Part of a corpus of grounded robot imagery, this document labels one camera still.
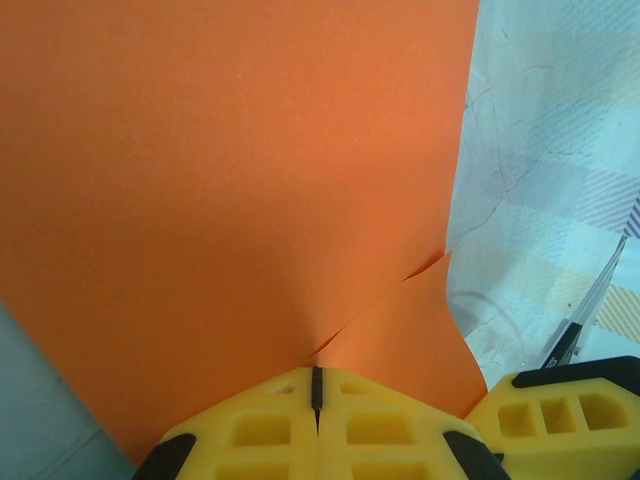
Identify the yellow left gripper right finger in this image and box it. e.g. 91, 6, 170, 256
312, 367, 511, 480

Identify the orange paper sheet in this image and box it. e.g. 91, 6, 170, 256
0, 0, 489, 470

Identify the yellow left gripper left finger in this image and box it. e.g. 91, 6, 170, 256
132, 366, 321, 480

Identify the aluminium frame post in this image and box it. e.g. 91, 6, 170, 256
538, 233, 632, 372

